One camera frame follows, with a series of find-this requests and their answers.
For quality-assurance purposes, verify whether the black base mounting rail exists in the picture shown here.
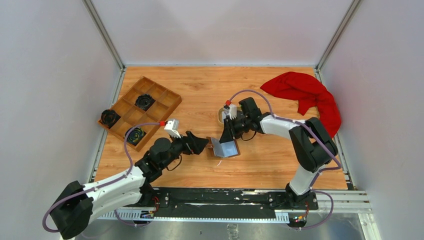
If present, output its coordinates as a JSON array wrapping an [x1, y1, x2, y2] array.
[[131, 187, 319, 220]]

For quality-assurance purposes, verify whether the beige oval tray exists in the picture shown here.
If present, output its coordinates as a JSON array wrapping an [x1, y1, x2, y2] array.
[[217, 107, 232, 127]]

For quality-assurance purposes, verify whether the black coiled cable roll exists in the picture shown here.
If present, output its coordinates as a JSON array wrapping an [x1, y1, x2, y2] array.
[[100, 109, 121, 129], [134, 94, 156, 112], [125, 127, 147, 147]]

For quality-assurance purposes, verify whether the brown leather card holder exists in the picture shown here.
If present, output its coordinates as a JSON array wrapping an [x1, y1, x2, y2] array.
[[206, 136, 241, 159]]

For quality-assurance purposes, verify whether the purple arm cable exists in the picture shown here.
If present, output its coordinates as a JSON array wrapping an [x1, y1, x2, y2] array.
[[228, 89, 343, 231], [42, 121, 167, 234]]

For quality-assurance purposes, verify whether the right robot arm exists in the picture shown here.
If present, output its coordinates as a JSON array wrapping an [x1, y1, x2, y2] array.
[[219, 97, 338, 209]]

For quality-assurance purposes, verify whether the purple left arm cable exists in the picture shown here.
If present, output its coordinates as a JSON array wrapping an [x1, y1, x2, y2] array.
[[42, 121, 167, 234]]

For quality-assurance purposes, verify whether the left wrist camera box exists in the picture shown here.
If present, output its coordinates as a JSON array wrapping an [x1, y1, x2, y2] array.
[[164, 118, 182, 139]]

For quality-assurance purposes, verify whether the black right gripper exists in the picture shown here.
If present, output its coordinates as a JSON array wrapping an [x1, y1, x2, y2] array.
[[219, 115, 251, 144]]

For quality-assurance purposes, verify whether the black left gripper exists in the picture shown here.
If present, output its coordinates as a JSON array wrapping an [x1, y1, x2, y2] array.
[[160, 130, 208, 169]]

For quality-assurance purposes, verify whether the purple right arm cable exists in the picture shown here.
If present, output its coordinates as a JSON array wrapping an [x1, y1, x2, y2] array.
[[228, 89, 343, 231]]

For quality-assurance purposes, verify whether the red cloth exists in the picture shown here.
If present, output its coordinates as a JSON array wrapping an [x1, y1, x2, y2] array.
[[260, 71, 342, 138]]

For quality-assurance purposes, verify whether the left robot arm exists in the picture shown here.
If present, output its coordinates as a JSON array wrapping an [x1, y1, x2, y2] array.
[[49, 131, 209, 240]]

